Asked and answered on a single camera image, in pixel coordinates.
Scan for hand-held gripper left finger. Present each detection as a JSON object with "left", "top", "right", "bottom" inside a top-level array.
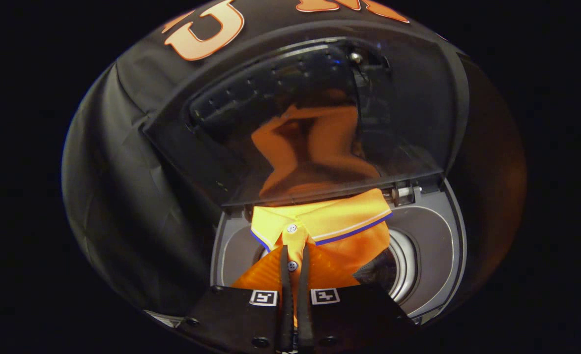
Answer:
[{"left": 180, "top": 244, "right": 295, "bottom": 352}]

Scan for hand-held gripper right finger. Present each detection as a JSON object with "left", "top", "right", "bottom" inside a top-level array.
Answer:
[{"left": 298, "top": 244, "right": 419, "bottom": 352}]

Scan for yellow polo shirt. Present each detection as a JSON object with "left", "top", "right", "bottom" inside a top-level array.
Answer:
[{"left": 250, "top": 188, "right": 393, "bottom": 325}]

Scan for gray washing machine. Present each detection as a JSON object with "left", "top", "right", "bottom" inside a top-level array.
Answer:
[{"left": 211, "top": 177, "right": 468, "bottom": 325}]

